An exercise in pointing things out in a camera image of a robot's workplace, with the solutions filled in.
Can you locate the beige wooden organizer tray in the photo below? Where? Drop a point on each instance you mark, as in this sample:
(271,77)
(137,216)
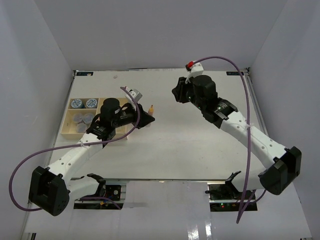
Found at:
(68,130)

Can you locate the left table logo sticker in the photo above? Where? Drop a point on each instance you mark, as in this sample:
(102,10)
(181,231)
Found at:
(85,73)

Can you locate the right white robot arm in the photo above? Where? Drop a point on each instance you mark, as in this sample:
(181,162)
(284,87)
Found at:
(282,165)

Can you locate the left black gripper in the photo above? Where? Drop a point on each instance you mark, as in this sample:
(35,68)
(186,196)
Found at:
(145,118)

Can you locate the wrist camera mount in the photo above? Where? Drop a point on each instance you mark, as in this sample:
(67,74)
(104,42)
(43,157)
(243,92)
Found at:
(194,69)
(133,94)

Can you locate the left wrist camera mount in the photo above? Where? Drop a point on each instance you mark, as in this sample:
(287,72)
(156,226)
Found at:
(133,94)

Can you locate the paperclip jar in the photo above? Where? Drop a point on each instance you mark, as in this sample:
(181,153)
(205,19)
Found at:
(88,118)
(77,118)
(81,128)

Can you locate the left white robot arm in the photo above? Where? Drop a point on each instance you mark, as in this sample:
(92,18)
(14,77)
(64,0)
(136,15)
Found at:
(52,188)

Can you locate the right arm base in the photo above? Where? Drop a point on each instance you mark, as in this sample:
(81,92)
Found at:
(223,198)

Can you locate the orange highlighter pen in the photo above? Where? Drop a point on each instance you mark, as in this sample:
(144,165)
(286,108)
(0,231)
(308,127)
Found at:
(151,110)

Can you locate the aluminium table rail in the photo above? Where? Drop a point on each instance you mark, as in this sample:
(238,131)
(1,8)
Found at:
(260,117)

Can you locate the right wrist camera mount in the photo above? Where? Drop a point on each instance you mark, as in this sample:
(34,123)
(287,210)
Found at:
(194,69)

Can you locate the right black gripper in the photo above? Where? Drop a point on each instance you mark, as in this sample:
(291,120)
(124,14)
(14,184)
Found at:
(179,92)

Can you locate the table logo sticker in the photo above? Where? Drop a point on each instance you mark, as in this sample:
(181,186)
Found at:
(85,73)
(234,73)

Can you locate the blue white ink jar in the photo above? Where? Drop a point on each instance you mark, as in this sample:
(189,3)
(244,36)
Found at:
(91,103)
(76,104)

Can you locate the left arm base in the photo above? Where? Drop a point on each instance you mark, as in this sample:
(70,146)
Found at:
(111,200)

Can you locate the right table logo sticker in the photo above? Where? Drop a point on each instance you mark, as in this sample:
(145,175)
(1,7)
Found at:
(234,73)

